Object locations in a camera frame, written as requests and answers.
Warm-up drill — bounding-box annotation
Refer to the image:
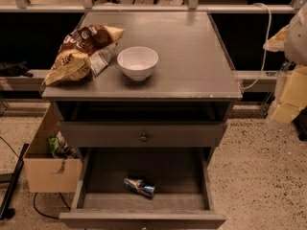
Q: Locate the grey upper drawer with knob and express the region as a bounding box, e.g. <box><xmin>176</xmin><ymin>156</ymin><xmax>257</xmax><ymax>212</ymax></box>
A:
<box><xmin>59</xmin><ymin>122</ymin><xmax>227</xmax><ymax>148</ymax></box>

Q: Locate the open grey middle drawer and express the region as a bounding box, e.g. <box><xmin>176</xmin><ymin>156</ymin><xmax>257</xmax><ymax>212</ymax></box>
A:
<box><xmin>60</xmin><ymin>148</ymin><xmax>226</xmax><ymax>230</ymax></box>

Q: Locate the green snack packet in box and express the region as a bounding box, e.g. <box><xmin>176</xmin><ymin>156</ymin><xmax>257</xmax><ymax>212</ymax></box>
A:
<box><xmin>47</xmin><ymin>136</ymin><xmax>61</xmax><ymax>155</ymax></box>

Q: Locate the black floor cable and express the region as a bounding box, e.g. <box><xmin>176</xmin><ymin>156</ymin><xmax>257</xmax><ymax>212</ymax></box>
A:
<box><xmin>33</xmin><ymin>193</ymin><xmax>71</xmax><ymax>219</ymax></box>

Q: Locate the grey wooden drawer cabinet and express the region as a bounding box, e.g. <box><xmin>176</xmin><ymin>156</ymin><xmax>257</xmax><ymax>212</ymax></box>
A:
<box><xmin>41</xmin><ymin>11</ymin><xmax>243</xmax><ymax>230</ymax></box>

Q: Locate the white bowl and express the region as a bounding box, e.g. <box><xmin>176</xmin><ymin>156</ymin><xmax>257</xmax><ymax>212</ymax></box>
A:
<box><xmin>117</xmin><ymin>46</ymin><xmax>159</xmax><ymax>81</ymax></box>

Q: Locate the yellow brown chip bag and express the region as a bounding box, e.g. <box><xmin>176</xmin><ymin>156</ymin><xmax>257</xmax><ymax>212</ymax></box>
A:
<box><xmin>44</xmin><ymin>24</ymin><xmax>125</xmax><ymax>85</ymax></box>

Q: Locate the black flat bar on floor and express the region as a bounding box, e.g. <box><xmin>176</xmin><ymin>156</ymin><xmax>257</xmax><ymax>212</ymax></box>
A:
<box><xmin>0</xmin><ymin>143</ymin><xmax>29</xmax><ymax>220</ymax></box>

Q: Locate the white cable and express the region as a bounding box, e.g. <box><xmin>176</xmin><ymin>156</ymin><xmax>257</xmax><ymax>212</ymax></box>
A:
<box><xmin>239</xmin><ymin>2</ymin><xmax>272</xmax><ymax>92</ymax></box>

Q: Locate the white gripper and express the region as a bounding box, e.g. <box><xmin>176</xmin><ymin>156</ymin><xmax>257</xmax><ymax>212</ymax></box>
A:
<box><xmin>263</xmin><ymin>3</ymin><xmax>307</xmax><ymax>125</ymax></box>

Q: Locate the cardboard box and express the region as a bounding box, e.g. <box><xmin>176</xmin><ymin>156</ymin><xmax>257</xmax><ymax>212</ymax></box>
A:
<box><xmin>23</xmin><ymin>105</ymin><xmax>83</xmax><ymax>193</ymax></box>

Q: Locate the silver blue redbull can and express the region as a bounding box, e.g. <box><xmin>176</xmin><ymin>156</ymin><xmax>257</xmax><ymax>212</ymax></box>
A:
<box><xmin>124</xmin><ymin>177</ymin><xmax>155</xmax><ymax>197</ymax></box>

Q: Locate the black object on ledge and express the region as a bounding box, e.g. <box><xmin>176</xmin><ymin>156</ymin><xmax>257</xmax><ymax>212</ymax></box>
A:
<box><xmin>0</xmin><ymin>61</ymin><xmax>33</xmax><ymax>78</ymax></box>

